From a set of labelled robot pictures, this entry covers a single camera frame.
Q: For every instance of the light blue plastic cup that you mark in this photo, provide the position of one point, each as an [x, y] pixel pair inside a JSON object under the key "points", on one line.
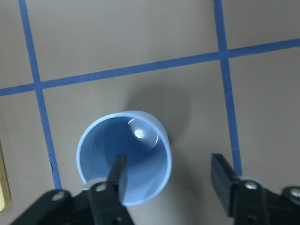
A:
{"points": [[136, 141]]}

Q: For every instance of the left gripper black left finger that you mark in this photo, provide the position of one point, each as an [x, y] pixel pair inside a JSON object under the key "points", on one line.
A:
{"points": [[99, 203]]}

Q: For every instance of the wooden mug stand base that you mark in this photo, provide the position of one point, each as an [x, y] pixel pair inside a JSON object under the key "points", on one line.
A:
{"points": [[5, 195]]}

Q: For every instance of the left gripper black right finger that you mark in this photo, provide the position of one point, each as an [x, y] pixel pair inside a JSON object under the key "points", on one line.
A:
{"points": [[248, 202]]}

